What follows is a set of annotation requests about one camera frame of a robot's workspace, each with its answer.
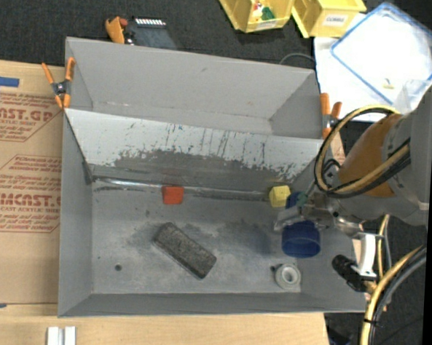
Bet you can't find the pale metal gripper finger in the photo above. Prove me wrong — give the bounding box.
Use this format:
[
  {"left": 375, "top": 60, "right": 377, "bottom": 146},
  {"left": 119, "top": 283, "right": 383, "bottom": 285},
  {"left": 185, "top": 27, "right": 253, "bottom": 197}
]
[
  {"left": 273, "top": 214, "right": 318, "bottom": 235},
  {"left": 283, "top": 205, "right": 310, "bottom": 220}
]

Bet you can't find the yellow cube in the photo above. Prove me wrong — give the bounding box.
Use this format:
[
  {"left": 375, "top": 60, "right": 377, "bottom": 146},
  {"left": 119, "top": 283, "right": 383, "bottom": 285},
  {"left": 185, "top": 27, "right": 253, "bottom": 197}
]
[{"left": 268, "top": 184, "right": 293, "bottom": 209}]

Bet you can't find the blue cup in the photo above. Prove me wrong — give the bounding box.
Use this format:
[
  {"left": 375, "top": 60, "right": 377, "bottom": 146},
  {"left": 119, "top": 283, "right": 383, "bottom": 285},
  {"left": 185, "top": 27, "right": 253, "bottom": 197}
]
[{"left": 280, "top": 190, "right": 326, "bottom": 261}]

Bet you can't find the grey tape roll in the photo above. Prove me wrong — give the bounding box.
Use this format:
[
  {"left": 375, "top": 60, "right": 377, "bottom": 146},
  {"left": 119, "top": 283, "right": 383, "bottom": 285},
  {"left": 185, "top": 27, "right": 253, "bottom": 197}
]
[{"left": 269, "top": 262, "right": 303, "bottom": 292}]

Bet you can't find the grey metal bin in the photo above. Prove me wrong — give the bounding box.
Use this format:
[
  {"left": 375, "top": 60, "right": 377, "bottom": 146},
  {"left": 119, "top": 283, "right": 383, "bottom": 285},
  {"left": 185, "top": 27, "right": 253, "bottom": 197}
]
[{"left": 48, "top": 36, "right": 385, "bottom": 337}]

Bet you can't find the dark green flat block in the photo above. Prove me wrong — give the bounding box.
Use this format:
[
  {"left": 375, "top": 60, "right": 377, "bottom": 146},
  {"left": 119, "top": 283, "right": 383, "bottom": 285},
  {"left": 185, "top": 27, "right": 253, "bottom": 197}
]
[{"left": 150, "top": 221, "right": 220, "bottom": 281}]

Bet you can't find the orange cube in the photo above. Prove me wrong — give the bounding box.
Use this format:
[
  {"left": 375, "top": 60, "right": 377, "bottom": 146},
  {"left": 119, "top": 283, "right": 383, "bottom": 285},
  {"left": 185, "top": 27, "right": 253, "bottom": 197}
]
[{"left": 160, "top": 185, "right": 185, "bottom": 206}]

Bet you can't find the brown cardboard board red print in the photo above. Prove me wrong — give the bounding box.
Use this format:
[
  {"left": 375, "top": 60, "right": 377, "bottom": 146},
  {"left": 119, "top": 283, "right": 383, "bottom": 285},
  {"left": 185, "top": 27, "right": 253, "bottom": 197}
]
[{"left": 0, "top": 59, "right": 74, "bottom": 313}]

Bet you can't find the black cylinder on white bracket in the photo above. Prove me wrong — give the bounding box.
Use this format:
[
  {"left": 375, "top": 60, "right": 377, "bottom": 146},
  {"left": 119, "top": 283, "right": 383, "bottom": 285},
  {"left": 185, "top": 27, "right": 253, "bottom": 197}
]
[{"left": 329, "top": 229, "right": 385, "bottom": 294}]

